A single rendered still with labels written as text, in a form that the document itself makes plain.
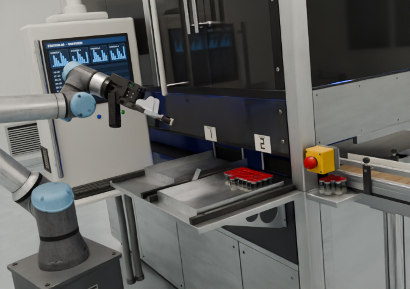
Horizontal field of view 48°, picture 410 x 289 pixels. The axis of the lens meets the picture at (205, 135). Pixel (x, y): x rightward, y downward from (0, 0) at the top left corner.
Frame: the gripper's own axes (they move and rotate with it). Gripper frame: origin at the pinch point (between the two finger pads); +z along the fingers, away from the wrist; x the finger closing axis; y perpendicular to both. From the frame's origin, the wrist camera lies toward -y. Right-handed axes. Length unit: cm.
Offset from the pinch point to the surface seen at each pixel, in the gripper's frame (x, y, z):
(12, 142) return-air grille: 415, -131, -316
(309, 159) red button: 4.7, 7.4, 47.8
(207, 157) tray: 64, -10, 7
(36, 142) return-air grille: 437, -121, -295
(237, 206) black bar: 1.7, -14.6, 34.0
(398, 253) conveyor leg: 16, -8, 84
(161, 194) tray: 9.7, -23.1, 8.8
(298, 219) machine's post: 21, -12, 53
